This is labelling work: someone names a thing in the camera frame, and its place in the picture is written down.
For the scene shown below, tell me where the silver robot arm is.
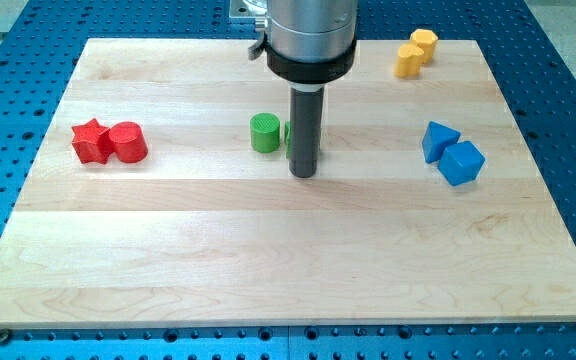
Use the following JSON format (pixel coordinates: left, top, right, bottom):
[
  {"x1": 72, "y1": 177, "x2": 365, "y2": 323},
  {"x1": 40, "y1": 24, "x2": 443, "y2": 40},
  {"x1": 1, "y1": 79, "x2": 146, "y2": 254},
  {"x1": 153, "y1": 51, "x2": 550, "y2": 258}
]
[{"x1": 248, "y1": 0, "x2": 358, "y2": 86}]

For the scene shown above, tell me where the red star block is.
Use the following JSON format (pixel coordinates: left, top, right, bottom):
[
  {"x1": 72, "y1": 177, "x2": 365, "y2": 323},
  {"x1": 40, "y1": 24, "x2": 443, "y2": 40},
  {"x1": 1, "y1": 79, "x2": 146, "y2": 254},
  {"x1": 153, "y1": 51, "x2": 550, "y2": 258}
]
[{"x1": 71, "y1": 118, "x2": 113, "y2": 164}]

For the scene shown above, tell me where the green cylinder block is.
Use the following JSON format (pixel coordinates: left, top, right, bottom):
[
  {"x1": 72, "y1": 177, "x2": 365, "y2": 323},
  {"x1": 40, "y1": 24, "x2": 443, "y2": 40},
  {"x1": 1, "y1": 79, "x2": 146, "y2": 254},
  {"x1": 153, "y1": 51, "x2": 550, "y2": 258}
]
[{"x1": 250, "y1": 113, "x2": 281, "y2": 153}]

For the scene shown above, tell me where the light wooden board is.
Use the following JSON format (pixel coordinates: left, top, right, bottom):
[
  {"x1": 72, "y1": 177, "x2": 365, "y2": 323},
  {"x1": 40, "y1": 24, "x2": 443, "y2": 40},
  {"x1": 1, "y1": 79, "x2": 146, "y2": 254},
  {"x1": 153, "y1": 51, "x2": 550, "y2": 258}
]
[{"x1": 0, "y1": 38, "x2": 576, "y2": 329}]

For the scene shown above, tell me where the blue triangle block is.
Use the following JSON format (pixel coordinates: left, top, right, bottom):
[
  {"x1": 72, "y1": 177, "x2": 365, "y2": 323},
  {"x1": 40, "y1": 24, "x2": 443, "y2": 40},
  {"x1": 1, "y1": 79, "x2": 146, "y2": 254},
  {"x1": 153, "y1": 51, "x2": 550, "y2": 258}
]
[{"x1": 422, "y1": 121, "x2": 461, "y2": 164}]

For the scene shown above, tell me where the red cylinder block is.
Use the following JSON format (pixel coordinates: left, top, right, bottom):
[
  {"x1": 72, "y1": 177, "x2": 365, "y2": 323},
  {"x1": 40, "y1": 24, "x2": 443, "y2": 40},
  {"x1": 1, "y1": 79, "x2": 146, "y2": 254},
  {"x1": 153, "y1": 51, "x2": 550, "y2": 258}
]
[{"x1": 109, "y1": 121, "x2": 148, "y2": 163}]

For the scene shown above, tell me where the yellow heart block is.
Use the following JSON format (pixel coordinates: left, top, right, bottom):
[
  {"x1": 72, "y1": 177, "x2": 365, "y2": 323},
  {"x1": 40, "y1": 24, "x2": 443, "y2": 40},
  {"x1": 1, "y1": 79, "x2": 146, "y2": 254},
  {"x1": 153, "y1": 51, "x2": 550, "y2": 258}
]
[{"x1": 394, "y1": 43, "x2": 424, "y2": 78}]

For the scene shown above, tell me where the blue cube block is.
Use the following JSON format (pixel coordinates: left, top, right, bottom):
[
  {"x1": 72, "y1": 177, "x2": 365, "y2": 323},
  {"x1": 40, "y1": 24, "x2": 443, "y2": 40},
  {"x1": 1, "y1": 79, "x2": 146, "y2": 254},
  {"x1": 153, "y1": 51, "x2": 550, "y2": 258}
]
[{"x1": 438, "y1": 141, "x2": 485, "y2": 186}]

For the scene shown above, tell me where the silver metal mounting plate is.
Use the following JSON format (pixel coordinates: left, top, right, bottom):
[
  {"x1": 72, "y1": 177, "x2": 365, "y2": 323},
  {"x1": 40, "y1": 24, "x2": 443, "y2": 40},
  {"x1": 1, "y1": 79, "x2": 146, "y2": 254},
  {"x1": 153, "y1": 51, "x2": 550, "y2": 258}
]
[{"x1": 228, "y1": 0, "x2": 267, "y2": 19}]

